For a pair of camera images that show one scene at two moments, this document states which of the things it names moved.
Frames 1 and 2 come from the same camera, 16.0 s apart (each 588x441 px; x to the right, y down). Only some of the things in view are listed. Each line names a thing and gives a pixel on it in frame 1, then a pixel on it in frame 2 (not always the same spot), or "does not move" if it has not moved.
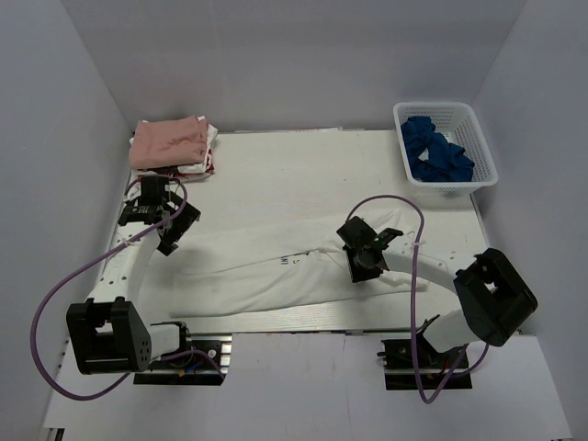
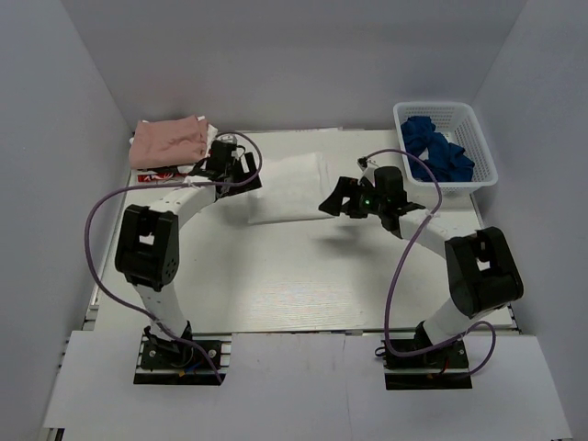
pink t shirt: (175, 141) does not move
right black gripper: (351, 241) → (356, 200)
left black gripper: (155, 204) → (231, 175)
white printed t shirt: (302, 266) → (292, 188)
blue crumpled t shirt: (430, 155) does not move
